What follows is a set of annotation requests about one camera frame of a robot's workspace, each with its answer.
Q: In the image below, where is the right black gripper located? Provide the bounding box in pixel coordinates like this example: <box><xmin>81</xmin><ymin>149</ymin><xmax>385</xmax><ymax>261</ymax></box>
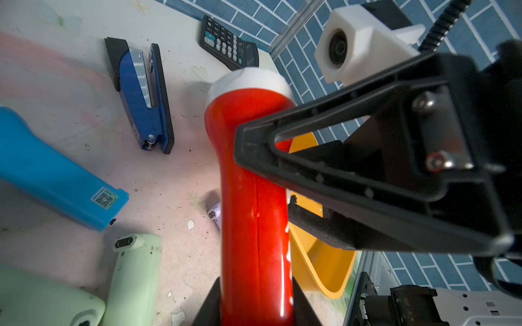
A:
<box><xmin>234</xmin><ymin>41</ymin><xmax>521</xmax><ymax>298</ymax></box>

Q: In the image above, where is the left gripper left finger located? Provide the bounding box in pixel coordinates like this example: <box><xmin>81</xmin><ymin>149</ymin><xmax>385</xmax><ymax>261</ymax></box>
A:
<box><xmin>192</xmin><ymin>277</ymin><xmax>221</xmax><ymax>326</ymax></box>

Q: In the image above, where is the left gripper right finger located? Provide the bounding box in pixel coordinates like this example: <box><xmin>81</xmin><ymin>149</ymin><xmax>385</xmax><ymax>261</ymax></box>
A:
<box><xmin>292</xmin><ymin>278</ymin><xmax>322</xmax><ymax>326</ymax></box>

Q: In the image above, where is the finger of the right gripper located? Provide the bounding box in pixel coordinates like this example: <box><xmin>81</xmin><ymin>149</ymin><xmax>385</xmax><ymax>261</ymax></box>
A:
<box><xmin>287</xmin><ymin>140</ymin><xmax>368</xmax><ymax>251</ymax></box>

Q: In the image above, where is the green flashlight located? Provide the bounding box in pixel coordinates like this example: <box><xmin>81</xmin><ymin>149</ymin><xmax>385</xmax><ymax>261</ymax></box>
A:
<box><xmin>101</xmin><ymin>233</ymin><xmax>163</xmax><ymax>325</ymax></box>
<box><xmin>1</xmin><ymin>265</ymin><xmax>105</xmax><ymax>325</ymax></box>

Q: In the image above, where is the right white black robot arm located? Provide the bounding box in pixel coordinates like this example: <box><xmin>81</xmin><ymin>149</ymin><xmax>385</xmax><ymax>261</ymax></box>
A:
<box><xmin>234</xmin><ymin>40</ymin><xmax>521</xmax><ymax>325</ymax></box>

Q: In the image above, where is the yellow plastic storage tray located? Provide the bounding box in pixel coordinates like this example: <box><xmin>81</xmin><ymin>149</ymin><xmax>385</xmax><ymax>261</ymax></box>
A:
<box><xmin>287</xmin><ymin>131</ymin><xmax>358</xmax><ymax>300</ymax></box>

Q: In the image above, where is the purple flashlight upper right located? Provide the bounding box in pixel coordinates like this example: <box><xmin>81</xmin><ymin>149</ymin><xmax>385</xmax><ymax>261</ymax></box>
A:
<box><xmin>207</xmin><ymin>202</ymin><xmax>222</xmax><ymax>230</ymax></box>

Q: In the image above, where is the black calculator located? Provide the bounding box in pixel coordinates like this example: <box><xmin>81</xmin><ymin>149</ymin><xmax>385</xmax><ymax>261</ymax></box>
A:
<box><xmin>199</xmin><ymin>15</ymin><xmax>259</xmax><ymax>71</ymax></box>

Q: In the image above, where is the blue black stapler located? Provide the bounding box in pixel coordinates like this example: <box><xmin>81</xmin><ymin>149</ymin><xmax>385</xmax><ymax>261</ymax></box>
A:
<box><xmin>105</xmin><ymin>37</ymin><xmax>175</xmax><ymax>155</ymax></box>

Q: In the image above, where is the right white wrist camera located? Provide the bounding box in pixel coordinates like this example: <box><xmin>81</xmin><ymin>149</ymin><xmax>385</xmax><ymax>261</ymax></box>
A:
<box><xmin>314</xmin><ymin>4</ymin><xmax>425</xmax><ymax>86</ymax></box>

